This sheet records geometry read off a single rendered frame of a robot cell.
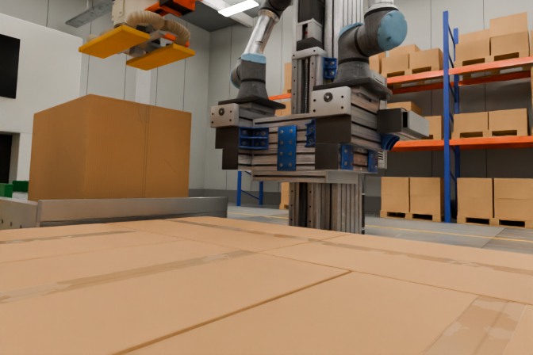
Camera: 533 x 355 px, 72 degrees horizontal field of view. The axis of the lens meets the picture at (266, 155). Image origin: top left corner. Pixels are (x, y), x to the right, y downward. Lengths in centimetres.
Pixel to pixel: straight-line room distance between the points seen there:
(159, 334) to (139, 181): 106
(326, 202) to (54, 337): 134
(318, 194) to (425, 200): 665
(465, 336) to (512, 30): 810
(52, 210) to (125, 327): 84
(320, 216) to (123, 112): 86
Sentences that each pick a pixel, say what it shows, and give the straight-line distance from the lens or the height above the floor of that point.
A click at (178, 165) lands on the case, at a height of 73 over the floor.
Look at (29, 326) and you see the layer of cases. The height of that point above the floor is 54.
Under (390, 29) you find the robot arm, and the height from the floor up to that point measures 119.
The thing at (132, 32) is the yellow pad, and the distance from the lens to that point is 133.
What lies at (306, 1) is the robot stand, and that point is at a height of 147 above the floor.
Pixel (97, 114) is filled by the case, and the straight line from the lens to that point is 133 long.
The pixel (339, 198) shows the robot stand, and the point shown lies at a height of 62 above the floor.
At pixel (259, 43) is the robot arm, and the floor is 136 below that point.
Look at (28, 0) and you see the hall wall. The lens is 1123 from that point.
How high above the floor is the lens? 67
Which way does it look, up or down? 4 degrees up
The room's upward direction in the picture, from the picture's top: 1 degrees clockwise
